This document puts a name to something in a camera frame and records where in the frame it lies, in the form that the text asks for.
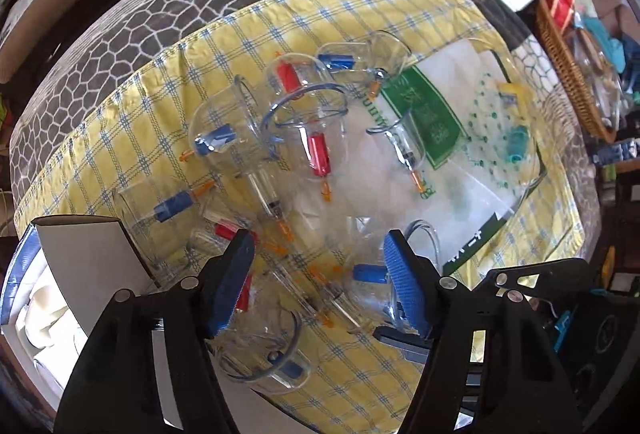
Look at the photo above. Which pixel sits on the wicker basket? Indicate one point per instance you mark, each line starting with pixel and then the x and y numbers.
pixel 560 59

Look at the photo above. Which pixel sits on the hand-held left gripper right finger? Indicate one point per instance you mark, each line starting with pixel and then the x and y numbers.
pixel 407 286

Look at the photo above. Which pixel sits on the white blue-edged cardboard box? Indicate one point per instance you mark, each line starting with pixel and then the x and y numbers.
pixel 100 239

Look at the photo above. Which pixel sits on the teal plastic adapter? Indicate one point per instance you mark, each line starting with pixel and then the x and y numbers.
pixel 517 144

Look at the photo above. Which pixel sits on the green printed plastic bag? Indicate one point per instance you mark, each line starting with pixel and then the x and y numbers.
pixel 440 124

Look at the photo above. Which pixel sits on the blue-valve cupping cup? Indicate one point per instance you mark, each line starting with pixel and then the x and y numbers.
pixel 370 273

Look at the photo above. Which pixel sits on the pile of clear cupping cups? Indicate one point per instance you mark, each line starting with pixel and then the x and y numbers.
pixel 320 154

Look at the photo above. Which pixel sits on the small yellow packet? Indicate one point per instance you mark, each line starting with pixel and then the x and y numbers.
pixel 515 94

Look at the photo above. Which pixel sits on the white foam insert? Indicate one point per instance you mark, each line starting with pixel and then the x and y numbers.
pixel 45 314

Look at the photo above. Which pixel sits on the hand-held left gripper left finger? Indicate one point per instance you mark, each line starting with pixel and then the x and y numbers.
pixel 227 286

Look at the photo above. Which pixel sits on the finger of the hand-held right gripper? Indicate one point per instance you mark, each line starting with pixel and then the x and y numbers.
pixel 400 344
pixel 550 276

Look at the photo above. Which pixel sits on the yellow plaid cloth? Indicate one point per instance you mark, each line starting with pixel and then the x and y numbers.
pixel 125 114

